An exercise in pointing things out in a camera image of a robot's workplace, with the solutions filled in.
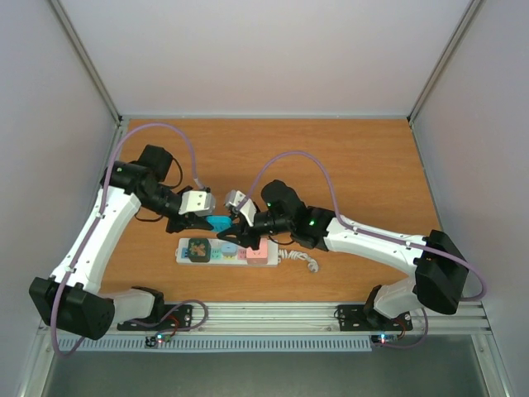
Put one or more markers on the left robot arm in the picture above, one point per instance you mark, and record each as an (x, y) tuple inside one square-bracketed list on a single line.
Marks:
[(69, 298)]

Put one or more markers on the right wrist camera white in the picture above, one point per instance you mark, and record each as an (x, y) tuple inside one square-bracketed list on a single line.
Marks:
[(239, 205)]

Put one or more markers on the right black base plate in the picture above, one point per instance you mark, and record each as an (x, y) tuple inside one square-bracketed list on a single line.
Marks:
[(353, 318)]

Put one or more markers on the light blue small charger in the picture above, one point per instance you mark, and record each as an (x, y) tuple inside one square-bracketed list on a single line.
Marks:
[(229, 249)]

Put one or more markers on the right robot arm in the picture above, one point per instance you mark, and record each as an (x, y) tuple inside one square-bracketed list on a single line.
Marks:
[(433, 266)]

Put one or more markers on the left controller board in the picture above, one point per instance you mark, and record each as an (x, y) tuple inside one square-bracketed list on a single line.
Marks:
[(157, 340)]

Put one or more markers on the dark green cube adapter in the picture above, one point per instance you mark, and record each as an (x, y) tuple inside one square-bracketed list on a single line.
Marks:
[(198, 251)]

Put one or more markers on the blue round adapter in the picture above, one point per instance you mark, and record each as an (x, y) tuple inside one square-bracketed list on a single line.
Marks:
[(219, 223)]

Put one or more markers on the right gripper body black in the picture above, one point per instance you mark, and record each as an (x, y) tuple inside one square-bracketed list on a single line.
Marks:
[(282, 225)]

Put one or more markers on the right controller board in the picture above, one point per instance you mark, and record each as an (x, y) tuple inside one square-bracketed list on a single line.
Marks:
[(384, 338)]

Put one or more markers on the pink cube adapter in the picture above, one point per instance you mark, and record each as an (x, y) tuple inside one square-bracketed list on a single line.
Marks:
[(258, 256)]

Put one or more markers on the controller board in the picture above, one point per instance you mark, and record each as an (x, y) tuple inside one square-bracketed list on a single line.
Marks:
[(384, 338), (157, 340)]

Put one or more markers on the grey slotted cable duct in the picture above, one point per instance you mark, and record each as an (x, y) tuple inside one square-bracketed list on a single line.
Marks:
[(227, 343)]

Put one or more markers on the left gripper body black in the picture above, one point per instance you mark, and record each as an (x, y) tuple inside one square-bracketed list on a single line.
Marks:
[(154, 203)]

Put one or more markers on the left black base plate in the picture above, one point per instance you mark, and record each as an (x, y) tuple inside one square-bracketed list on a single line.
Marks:
[(180, 318)]

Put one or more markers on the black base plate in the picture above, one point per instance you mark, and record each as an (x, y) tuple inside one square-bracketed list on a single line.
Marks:
[(180, 318), (353, 318)]

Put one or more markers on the white power strip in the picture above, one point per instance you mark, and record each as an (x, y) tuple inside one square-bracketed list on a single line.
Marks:
[(219, 253)]

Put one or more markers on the aluminium front rail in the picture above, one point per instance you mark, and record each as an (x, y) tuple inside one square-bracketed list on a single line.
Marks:
[(276, 318)]

